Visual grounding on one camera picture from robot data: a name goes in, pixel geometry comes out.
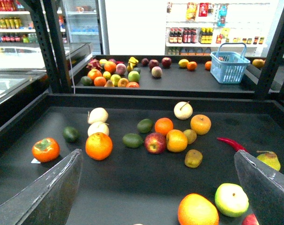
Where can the red chili pepper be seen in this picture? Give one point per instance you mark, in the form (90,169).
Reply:
(235,145)

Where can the small orange tangerine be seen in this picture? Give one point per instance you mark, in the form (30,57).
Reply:
(163,126)

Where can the green apple far shelf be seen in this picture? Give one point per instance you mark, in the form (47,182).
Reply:
(133,76)

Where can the white pear with stem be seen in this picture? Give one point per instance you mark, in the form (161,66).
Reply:
(183,110)

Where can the black shelf post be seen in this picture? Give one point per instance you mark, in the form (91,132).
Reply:
(273,61)
(46,23)

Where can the green avocado lower middle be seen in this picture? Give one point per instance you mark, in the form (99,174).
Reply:
(132,140)

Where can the large orange fruit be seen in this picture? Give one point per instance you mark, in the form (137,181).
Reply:
(98,146)

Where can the orange persimmon green top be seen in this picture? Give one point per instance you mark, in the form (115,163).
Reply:
(46,150)

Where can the yellow green pear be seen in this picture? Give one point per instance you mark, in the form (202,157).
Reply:
(270,158)

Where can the dark red apple far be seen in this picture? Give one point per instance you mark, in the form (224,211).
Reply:
(166,62)

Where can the yellow orange apple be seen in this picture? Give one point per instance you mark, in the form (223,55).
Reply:
(176,141)

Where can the brown kiwi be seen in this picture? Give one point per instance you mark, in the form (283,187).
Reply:
(193,158)

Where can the red apple bottom right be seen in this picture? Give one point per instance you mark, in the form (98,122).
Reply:
(250,220)

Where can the green apple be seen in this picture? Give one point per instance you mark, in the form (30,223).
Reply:
(231,200)

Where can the golden round pear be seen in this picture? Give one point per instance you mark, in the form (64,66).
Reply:
(201,124)

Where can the pink dragon fruit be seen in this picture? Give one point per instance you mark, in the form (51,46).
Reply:
(94,64)

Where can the black shelf post left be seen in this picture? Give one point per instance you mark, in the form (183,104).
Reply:
(46,23)

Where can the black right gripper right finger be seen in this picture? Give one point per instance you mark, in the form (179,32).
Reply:
(264,187)

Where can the white onion upper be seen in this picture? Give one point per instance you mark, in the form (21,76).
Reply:
(96,115)

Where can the green avocado upper middle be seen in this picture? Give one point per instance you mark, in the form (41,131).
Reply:
(145,126)

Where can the white onion lower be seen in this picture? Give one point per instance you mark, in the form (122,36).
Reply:
(97,127)

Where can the blue basket on far shelf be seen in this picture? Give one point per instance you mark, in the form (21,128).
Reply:
(228,67)

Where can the small green yellow fruit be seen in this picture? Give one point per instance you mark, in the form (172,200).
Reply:
(191,135)

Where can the large orange yellow mango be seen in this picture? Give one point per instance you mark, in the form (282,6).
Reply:
(194,209)

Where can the black shelf post right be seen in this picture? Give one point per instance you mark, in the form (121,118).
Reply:
(273,61)

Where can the dark green avocado left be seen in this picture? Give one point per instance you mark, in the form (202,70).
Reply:
(71,134)

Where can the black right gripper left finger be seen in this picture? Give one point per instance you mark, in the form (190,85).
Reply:
(49,199)

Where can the yellow lemon far shelf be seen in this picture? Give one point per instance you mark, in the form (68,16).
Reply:
(183,63)

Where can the peach far shelf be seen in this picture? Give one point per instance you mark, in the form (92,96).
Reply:
(156,72)

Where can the white onion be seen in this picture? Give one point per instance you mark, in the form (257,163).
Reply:
(97,127)
(96,115)

